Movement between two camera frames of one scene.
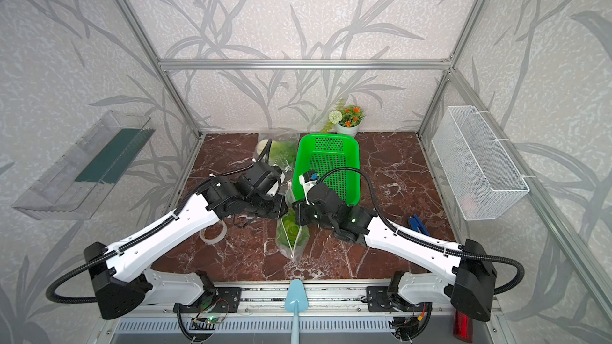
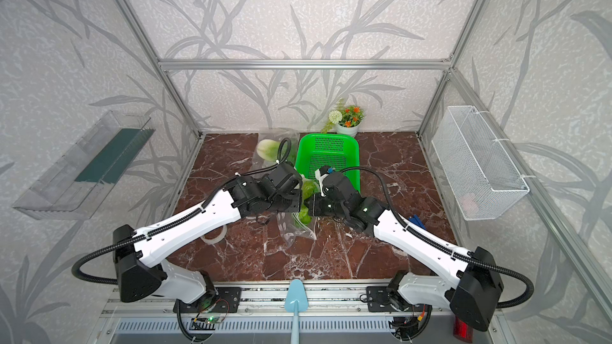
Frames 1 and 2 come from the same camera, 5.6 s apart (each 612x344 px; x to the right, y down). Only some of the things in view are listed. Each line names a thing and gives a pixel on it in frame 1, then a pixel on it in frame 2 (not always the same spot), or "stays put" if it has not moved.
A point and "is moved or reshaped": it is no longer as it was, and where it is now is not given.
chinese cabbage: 289,234 is moved or reshaped
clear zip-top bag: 292,240 is moved or reshaped
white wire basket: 481,183 stays put
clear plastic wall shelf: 74,188 stays put
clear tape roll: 216,240 stays put
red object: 463,326 stays put
